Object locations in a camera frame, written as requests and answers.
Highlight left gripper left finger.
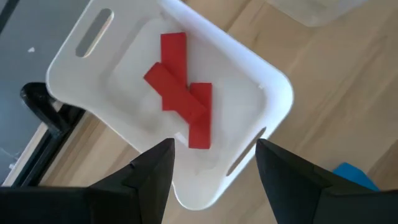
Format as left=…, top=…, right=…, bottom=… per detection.
left=0, top=138, right=176, bottom=224

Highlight clear plastic bin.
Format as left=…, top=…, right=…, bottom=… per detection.
left=266, top=0, right=371, bottom=28

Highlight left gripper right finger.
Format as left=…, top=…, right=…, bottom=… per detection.
left=255, top=138, right=398, bottom=224

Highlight black clamp bracket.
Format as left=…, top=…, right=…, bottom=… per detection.
left=19, top=82, right=74, bottom=138

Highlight red rectangular wooden block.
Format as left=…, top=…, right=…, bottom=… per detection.
left=160, top=32, right=188, bottom=90
left=188, top=82, right=213, bottom=150
left=143, top=62, right=208, bottom=124

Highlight blue wooden cube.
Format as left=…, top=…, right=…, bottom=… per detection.
left=331, top=162, right=381, bottom=192

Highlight black aluminium table frame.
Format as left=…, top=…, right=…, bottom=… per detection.
left=11, top=102, right=86, bottom=188

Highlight white plastic bin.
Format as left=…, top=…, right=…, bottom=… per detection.
left=45, top=0, right=295, bottom=212

